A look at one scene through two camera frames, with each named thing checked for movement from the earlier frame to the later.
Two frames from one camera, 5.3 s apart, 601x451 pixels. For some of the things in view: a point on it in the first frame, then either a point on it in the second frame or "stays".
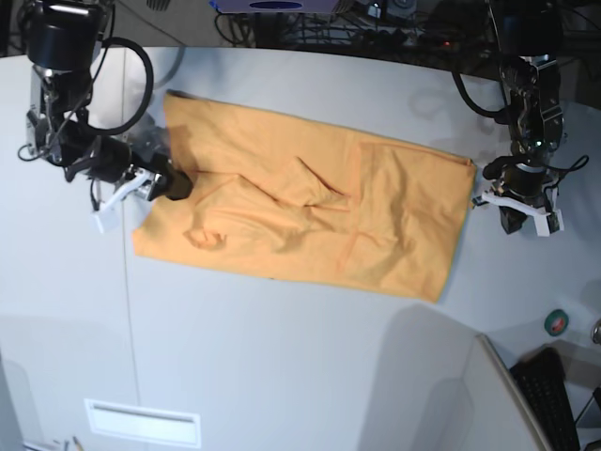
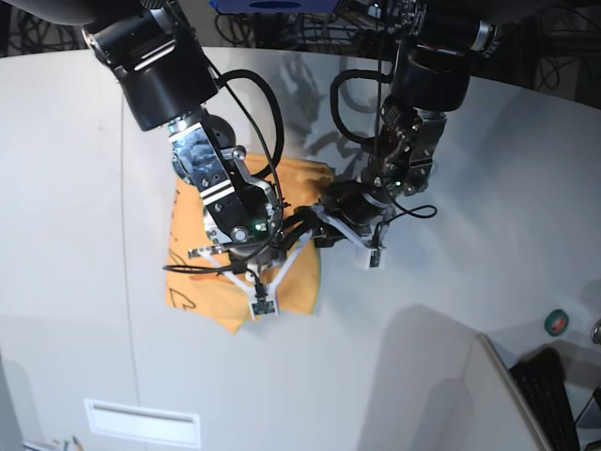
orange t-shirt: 275,198 → 192,287
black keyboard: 542,380 stays
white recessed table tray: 171,427 stays
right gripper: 522,179 → 346,198
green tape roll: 556,322 stays
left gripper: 111,159 → 259,253
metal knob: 595,334 stays
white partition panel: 501,417 stays
